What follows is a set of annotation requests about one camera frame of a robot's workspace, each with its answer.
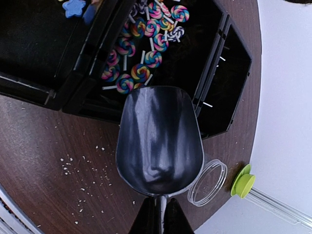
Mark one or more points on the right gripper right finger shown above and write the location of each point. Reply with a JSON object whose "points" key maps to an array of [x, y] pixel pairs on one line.
{"points": [[175, 219]]}

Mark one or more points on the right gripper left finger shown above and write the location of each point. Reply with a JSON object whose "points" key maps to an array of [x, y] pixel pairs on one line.
{"points": [[144, 222]]}

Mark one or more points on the clear plastic cup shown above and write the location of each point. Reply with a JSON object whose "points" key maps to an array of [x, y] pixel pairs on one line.
{"points": [[209, 183]]}

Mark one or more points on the metal scoop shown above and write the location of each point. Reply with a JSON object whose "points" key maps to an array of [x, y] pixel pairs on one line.
{"points": [[159, 149]]}

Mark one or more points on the black three-compartment candy tray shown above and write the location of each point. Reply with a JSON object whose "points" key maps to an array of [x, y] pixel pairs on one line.
{"points": [[82, 65]]}

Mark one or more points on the green bowl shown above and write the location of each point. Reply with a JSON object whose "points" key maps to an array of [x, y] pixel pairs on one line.
{"points": [[244, 185]]}

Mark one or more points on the green saucer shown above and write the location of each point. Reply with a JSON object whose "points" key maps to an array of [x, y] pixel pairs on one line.
{"points": [[245, 170]]}

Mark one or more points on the swirl lollipop candy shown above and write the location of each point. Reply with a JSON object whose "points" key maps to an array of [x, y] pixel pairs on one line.
{"points": [[140, 73]]}

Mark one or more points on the purple white lollipop candy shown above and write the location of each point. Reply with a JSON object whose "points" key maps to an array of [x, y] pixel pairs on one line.
{"points": [[176, 34]]}

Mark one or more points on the blue star candy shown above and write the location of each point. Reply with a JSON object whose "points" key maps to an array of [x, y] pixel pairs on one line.
{"points": [[73, 8]]}

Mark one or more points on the right aluminium frame post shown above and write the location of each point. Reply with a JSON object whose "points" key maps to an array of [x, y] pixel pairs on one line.
{"points": [[279, 209]]}

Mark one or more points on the front aluminium rail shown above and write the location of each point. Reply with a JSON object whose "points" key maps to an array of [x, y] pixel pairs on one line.
{"points": [[13, 220]]}

